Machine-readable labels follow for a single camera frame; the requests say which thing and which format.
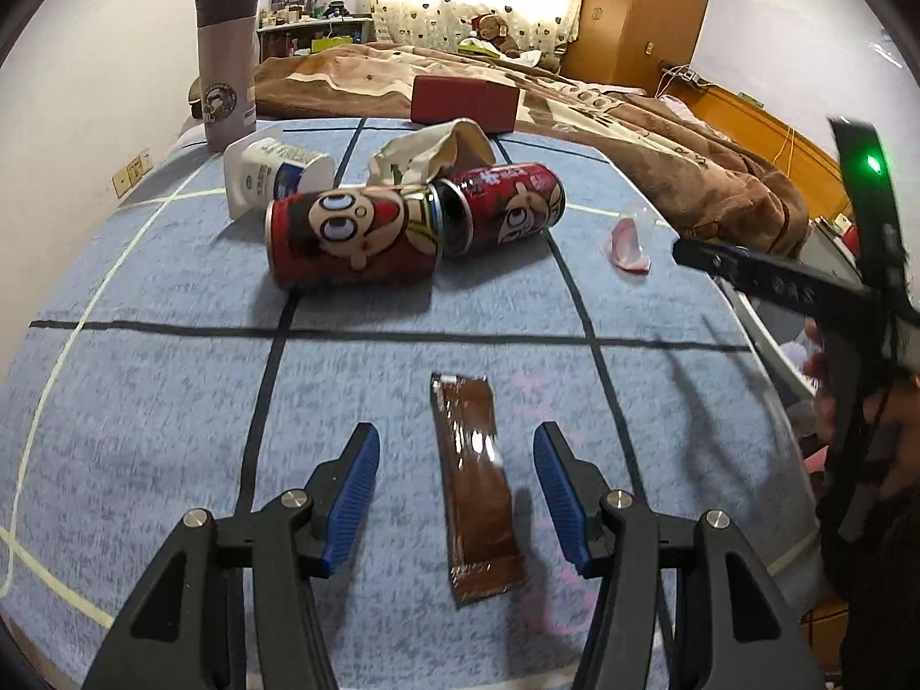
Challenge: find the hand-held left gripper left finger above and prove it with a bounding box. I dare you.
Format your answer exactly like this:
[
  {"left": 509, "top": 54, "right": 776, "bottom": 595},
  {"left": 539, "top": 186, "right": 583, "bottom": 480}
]
[{"left": 82, "top": 423, "right": 381, "bottom": 690}]

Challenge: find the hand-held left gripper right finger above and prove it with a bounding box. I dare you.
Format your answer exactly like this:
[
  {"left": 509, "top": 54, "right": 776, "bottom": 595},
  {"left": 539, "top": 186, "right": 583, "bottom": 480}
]
[{"left": 533, "top": 420, "right": 827, "bottom": 690}]

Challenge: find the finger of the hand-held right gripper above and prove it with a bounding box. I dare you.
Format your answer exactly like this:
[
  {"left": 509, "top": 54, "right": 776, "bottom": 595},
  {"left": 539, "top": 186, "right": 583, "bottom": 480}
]
[{"left": 672, "top": 237, "right": 772, "bottom": 292}]

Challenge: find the white round trash bin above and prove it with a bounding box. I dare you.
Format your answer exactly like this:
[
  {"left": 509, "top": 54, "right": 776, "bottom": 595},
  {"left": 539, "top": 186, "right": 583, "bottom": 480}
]
[{"left": 719, "top": 277, "right": 827, "bottom": 411}]

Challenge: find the brown foil wrapper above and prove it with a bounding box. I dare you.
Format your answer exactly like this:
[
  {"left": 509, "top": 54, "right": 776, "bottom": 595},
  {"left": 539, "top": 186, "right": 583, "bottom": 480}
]
[{"left": 430, "top": 372, "right": 527, "bottom": 606}]

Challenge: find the pink plastic wrapper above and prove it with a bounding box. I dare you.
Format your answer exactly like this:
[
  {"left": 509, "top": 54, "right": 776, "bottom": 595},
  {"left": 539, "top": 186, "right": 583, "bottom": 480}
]
[{"left": 609, "top": 205, "right": 658, "bottom": 274}]

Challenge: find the red cartoon drink can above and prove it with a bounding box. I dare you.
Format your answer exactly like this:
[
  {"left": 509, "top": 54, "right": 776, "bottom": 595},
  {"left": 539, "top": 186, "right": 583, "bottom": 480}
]
[
  {"left": 266, "top": 183, "right": 443, "bottom": 289},
  {"left": 430, "top": 163, "right": 566, "bottom": 258}
]

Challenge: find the cream paper bag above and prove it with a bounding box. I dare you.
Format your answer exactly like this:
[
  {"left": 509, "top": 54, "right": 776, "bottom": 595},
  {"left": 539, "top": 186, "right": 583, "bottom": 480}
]
[{"left": 369, "top": 118, "right": 497, "bottom": 184}]

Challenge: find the white yogurt cup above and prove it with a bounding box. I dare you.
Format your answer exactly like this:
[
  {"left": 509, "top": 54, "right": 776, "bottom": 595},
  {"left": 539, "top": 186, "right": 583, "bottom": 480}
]
[{"left": 223, "top": 136, "right": 336, "bottom": 219}]

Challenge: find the person's right hand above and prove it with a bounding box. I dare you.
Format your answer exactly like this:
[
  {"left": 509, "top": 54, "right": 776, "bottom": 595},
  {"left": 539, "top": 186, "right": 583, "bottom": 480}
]
[{"left": 800, "top": 320, "right": 849, "bottom": 439}]

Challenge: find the wooden bed headboard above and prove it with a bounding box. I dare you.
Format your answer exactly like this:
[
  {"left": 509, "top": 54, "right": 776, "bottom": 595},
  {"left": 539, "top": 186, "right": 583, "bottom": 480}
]
[{"left": 657, "top": 79, "right": 860, "bottom": 231}]

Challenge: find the brown printed blanket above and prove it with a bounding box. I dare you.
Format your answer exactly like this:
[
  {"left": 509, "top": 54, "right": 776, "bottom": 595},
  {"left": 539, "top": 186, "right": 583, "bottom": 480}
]
[{"left": 251, "top": 43, "right": 813, "bottom": 260}]

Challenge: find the pink bed sheet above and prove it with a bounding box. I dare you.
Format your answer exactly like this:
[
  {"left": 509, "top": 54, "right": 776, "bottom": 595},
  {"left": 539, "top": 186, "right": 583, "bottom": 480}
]
[{"left": 575, "top": 79, "right": 648, "bottom": 98}]

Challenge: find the blue checked tablecloth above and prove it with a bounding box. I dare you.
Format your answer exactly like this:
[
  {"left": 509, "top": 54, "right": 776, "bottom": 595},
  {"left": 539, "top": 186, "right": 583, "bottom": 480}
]
[{"left": 0, "top": 115, "right": 827, "bottom": 690}]

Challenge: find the wooden wardrobe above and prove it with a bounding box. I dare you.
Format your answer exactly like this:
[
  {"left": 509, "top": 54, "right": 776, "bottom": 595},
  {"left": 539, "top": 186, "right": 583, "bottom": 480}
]
[{"left": 561, "top": 0, "right": 720, "bottom": 98}]

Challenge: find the dark red box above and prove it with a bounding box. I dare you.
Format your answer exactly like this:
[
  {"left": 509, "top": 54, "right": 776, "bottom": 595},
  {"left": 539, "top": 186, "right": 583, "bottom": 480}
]
[{"left": 411, "top": 75, "right": 522, "bottom": 134}]

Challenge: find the brown teddy bear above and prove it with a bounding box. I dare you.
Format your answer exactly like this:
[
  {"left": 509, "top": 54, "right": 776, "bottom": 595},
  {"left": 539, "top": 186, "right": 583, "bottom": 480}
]
[{"left": 470, "top": 13, "right": 526, "bottom": 59}]

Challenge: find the grey thermos flask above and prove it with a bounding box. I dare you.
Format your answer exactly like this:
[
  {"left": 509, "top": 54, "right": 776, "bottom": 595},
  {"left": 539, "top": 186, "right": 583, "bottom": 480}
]
[{"left": 195, "top": 0, "right": 263, "bottom": 154}]

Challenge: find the cluttered white shelf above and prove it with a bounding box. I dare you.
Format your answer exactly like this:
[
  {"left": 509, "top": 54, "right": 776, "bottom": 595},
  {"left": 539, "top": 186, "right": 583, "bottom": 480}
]
[{"left": 256, "top": 14, "right": 375, "bottom": 62}]

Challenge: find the yellowed wall socket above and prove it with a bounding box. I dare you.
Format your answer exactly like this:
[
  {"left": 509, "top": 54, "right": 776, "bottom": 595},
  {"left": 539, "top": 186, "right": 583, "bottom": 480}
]
[{"left": 113, "top": 151, "right": 154, "bottom": 198}]

